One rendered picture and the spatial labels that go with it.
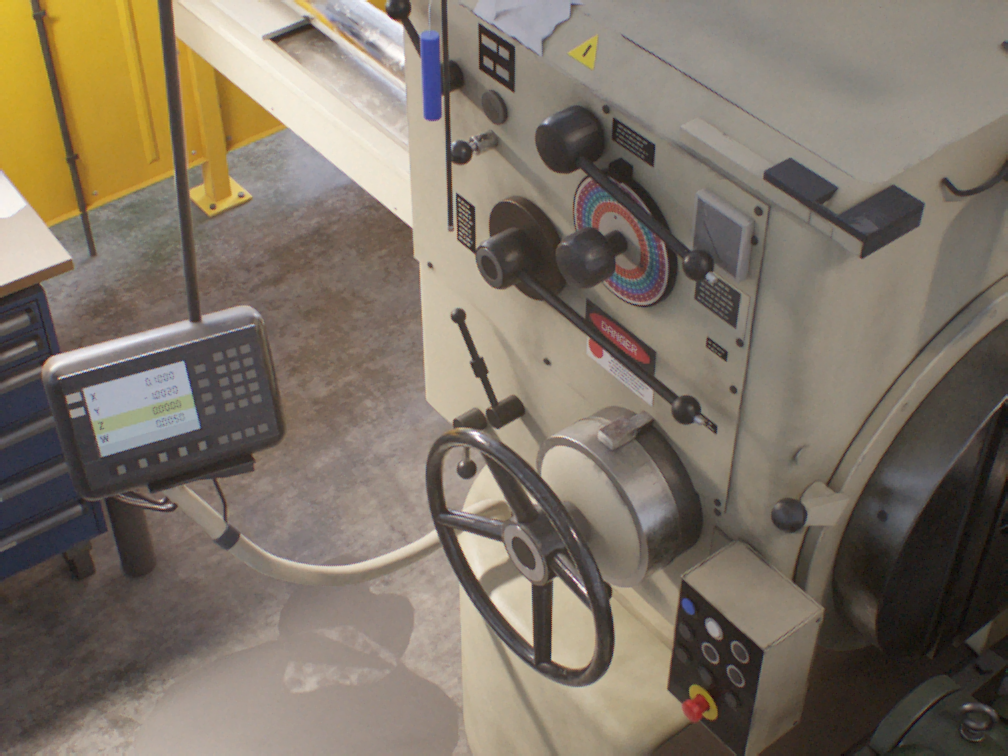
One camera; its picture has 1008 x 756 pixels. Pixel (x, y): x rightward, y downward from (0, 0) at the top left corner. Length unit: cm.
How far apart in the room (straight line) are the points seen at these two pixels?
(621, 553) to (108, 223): 306
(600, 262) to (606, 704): 112
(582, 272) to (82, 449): 92
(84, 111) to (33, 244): 133
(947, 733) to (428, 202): 102
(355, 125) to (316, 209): 184
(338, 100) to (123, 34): 151
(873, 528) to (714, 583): 21
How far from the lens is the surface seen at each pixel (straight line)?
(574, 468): 202
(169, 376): 240
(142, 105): 458
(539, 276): 206
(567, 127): 183
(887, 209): 164
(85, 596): 379
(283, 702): 352
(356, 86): 304
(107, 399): 240
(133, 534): 369
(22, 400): 335
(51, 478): 348
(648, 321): 194
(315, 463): 398
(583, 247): 183
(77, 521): 363
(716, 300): 181
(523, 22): 195
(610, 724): 274
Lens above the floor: 286
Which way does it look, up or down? 43 degrees down
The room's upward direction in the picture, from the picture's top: straight up
